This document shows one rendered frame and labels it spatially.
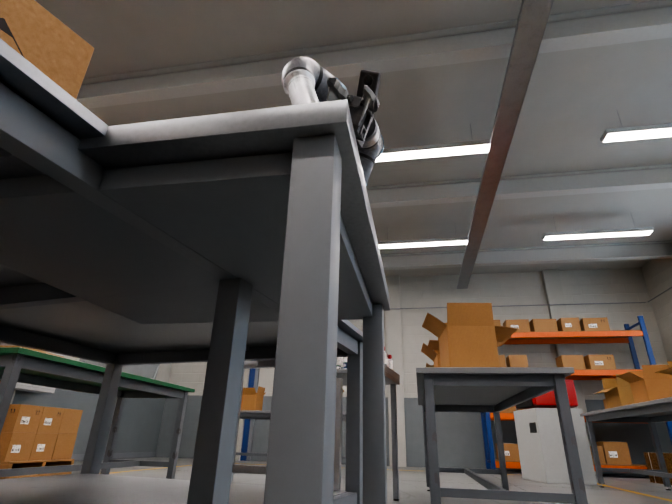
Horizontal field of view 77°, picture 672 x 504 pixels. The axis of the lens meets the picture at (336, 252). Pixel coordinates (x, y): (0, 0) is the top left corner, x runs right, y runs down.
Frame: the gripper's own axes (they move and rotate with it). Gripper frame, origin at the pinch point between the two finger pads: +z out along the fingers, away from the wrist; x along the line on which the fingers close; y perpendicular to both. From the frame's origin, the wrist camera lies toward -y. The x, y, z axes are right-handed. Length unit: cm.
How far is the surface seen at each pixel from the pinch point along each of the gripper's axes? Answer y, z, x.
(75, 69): 18, 19, 46
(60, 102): 28, 38, 24
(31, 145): 35, 38, 25
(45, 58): 19, 24, 47
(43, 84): 27, 40, 24
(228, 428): 77, -2, -1
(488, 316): 37, -177, -61
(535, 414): 136, -516, -191
